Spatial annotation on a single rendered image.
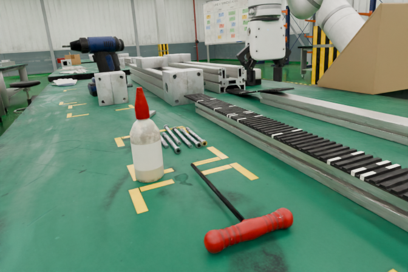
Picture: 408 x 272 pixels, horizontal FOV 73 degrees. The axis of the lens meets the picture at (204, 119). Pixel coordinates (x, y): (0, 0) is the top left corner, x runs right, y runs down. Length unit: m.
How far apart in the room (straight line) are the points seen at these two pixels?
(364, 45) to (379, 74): 0.09
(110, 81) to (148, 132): 0.57
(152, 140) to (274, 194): 0.15
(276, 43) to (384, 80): 0.33
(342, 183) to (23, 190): 0.38
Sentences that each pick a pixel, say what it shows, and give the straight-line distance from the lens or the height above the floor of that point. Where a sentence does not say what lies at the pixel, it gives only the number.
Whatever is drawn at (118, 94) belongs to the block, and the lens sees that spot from 0.90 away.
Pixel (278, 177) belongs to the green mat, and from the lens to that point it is 0.35.
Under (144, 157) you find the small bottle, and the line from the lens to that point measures 0.34.
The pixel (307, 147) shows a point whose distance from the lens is 0.36.
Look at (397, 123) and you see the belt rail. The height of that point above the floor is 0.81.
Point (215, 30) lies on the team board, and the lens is 7.07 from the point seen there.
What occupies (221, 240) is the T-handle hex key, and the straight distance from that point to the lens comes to 0.23.
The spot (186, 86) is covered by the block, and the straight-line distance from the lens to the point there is 0.79.
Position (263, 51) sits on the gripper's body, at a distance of 0.74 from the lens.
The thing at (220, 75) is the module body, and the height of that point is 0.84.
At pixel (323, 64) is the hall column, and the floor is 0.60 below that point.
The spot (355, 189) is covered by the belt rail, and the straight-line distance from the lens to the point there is 0.33.
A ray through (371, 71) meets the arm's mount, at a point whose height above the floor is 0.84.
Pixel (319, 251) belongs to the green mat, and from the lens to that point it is 0.26.
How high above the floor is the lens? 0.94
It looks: 15 degrees down
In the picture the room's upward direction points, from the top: 4 degrees counter-clockwise
